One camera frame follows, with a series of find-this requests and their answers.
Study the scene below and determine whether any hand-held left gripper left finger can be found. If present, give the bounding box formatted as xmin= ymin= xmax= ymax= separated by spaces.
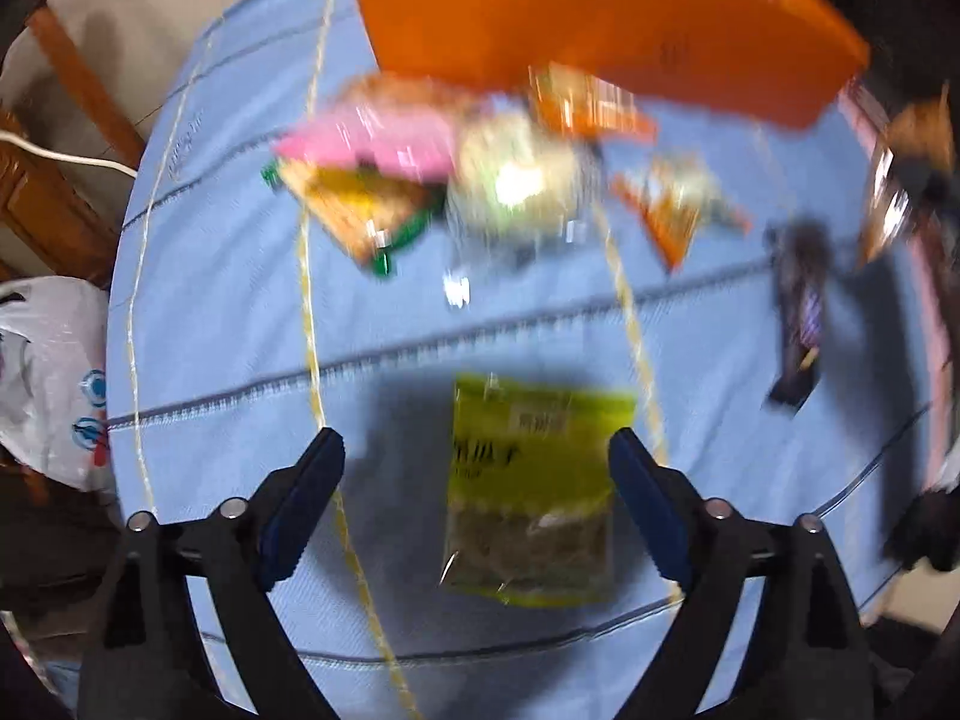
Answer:
xmin=79 ymin=427 xmax=346 ymax=720

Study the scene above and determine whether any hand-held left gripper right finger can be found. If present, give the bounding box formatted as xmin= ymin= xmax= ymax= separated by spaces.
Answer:
xmin=609 ymin=427 xmax=875 ymax=720

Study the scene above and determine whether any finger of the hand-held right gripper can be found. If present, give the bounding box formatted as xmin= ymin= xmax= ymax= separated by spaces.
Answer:
xmin=896 ymin=154 xmax=960 ymax=211

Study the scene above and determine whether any yellow green snack packet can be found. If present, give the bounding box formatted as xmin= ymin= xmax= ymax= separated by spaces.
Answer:
xmin=439 ymin=373 xmax=638 ymax=608

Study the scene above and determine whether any orange cardboard box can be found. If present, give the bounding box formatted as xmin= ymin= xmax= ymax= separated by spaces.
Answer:
xmin=341 ymin=0 xmax=871 ymax=132

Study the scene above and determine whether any dark brown snack packet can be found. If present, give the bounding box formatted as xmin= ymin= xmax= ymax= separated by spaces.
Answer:
xmin=761 ymin=221 xmax=833 ymax=410

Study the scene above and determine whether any dark carved wooden headboard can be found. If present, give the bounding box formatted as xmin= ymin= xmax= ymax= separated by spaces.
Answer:
xmin=750 ymin=0 xmax=960 ymax=128

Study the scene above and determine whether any orange white snack packet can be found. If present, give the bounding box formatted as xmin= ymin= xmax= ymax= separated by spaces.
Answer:
xmin=611 ymin=154 xmax=751 ymax=275

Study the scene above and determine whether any white plastic bag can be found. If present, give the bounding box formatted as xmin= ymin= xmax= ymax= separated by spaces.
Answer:
xmin=0 ymin=277 xmax=121 ymax=492

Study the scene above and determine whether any clear round snack packet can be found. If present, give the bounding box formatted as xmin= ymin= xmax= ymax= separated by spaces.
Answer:
xmin=442 ymin=109 xmax=601 ymax=271

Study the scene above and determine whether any pink snack packet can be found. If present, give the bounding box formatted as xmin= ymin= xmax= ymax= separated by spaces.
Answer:
xmin=274 ymin=101 xmax=462 ymax=181

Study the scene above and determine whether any brown wooden chair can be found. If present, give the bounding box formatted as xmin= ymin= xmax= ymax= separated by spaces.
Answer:
xmin=0 ymin=4 xmax=147 ymax=286

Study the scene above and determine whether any white cable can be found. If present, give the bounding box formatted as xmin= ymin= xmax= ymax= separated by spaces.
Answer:
xmin=0 ymin=131 xmax=140 ymax=181

